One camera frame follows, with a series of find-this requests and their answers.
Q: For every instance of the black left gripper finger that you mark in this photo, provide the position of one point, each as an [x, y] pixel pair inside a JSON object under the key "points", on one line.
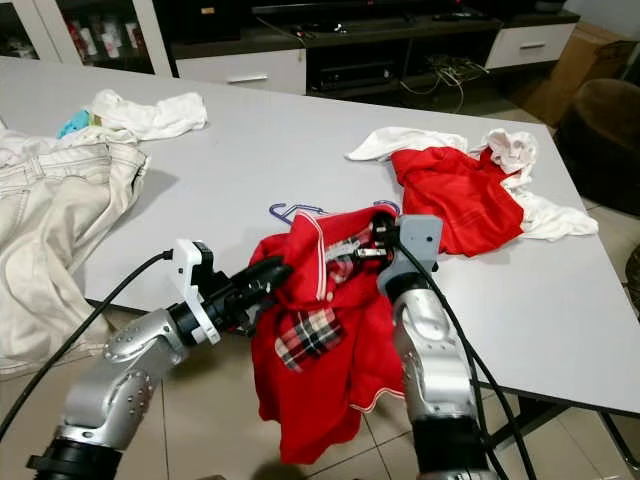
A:
{"points": [[255, 308], [265, 272]]}

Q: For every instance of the purple plastic clothes hanger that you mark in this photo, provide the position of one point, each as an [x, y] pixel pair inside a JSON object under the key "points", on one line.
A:
{"points": [[285, 210]]}

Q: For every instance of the red polo shirt plaid trim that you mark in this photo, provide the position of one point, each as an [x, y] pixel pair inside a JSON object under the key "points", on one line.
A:
{"points": [[320, 400]]}

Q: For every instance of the cream denim jacket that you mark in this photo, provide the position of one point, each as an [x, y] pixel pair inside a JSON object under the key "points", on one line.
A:
{"points": [[50, 250]]}

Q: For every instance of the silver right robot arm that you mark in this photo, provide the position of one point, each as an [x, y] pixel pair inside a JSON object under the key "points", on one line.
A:
{"points": [[435, 370]]}

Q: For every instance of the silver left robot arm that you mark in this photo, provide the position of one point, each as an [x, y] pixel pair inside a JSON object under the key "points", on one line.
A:
{"points": [[120, 380]]}

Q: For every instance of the red jacket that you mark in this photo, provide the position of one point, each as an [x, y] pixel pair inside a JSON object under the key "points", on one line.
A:
{"points": [[460, 200]]}

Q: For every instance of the black low TV bench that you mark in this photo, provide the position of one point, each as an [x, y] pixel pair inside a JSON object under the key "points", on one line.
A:
{"points": [[375, 40]]}

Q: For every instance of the black flat television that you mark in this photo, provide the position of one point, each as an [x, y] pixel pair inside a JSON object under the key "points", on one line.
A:
{"points": [[335, 8]]}

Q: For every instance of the brown chair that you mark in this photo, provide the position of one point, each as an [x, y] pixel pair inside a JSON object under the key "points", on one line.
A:
{"points": [[605, 135]]}

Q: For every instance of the white side drawer unit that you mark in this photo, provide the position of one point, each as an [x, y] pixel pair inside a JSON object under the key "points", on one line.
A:
{"points": [[532, 45]]}

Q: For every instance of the white long-sleeve shirt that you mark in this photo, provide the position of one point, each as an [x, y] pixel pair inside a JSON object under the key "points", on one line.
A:
{"points": [[25, 148]]}

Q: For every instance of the black table leg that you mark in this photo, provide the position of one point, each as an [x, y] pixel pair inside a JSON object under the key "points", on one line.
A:
{"points": [[560, 420]]}

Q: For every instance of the tall black cabinet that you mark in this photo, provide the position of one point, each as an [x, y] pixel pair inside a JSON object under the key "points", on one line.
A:
{"points": [[200, 22]]}

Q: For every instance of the large brown cardboard box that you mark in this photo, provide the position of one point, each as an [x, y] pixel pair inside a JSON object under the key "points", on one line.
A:
{"points": [[585, 75]]}

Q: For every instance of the white cabinet with glass doors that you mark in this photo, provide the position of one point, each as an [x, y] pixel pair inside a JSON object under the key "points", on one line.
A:
{"points": [[55, 20]]}

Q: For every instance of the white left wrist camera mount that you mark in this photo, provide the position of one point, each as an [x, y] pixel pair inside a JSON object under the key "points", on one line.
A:
{"points": [[190, 280]]}

